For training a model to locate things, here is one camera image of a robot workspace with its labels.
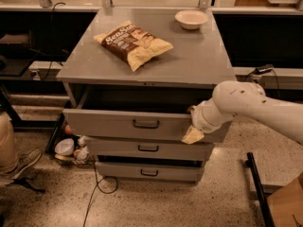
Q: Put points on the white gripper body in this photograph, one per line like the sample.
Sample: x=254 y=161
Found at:
x=198 y=117

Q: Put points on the grey top drawer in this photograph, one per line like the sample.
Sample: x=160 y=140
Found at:
x=151 y=113

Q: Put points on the grey drawer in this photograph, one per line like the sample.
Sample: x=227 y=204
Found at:
x=151 y=113
x=148 y=149
x=154 y=172

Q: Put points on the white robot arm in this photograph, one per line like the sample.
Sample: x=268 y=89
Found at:
x=232 y=98

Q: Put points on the grey drawer cabinet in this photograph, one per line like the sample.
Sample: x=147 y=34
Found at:
x=198 y=60

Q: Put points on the grey bottom drawer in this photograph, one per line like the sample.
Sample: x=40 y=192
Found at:
x=154 y=172

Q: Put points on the grey middle drawer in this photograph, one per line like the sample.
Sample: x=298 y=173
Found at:
x=148 y=149

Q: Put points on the black metal bar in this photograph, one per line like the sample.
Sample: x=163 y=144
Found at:
x=265 y=210

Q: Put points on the black power adapter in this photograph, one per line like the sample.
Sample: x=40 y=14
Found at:
x=263 y=69

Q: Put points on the sea salt chip bag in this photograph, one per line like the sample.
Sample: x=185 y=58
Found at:
x=132 y=44

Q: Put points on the white bowl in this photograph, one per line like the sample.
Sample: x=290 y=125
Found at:
x=191 y=19

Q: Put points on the cardboard box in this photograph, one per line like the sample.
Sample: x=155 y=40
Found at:
x=286 y=204

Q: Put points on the basket of small items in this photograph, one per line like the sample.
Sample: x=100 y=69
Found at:
x=72 y=150

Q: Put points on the person's leg and shoe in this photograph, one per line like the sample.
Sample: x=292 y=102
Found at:
x=13 y=164

